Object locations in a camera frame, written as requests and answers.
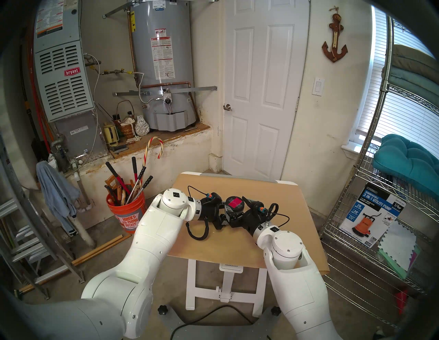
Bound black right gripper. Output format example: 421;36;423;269
228;196;268;237

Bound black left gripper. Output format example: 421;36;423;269
202;202;230;229

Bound black jar lid red tape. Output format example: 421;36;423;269
225;196;245;213

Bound silver shaft black grip shears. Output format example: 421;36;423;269
128;166;154;204

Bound orange bucket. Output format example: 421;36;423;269
106;195;146;233

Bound red yellow striped hoop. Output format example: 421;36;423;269
142;137;164;172

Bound foil wrapped bundle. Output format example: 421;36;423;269
135;116;150;136

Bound wooden pole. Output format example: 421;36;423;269
19;234;132;293

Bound white panel door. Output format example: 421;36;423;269
223;0;311;181

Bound utility pump box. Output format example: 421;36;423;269
342;182;406;248

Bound wicker basket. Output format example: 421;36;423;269
116;100;136;139

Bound white PVC pipe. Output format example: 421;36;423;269
69;170;96;249

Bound yellow metal can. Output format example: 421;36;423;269
103;124;119;146

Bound white zigzag edged paper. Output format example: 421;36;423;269
378;221;417;271

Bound grey water heater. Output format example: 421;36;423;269
130;0;198;131

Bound blue hanging cloth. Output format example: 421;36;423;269
36;160;80;234

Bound teal tufted cushion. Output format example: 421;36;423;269
373;134;439;199

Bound small red plastic item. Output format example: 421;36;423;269
394;287;409;314

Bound white window blind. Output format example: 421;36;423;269
357;7;439;158

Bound aluminium ladder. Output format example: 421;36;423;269
0;130;84;299

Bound grey Bryant furnace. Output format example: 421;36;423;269
33;0;107;158

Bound grey-green folded cushion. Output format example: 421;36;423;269
382;66;439;107

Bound olive folded cushion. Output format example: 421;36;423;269
391;45;439;74

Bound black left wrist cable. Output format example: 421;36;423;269
185;186;210;241

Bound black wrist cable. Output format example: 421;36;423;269
185;186;210;241
266;203;291;228

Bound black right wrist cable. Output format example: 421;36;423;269
266;203;291;228

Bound black floor cable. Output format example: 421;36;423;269
170;304;255;340

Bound wooden handle hand saw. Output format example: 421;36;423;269
105;175;120;203

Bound metal heater strap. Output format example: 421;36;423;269
112;86;218;97

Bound chrome wire shelf rack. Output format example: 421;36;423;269
324;15;439;329

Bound wooden anchor wall decoration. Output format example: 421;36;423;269
322;7;348;63

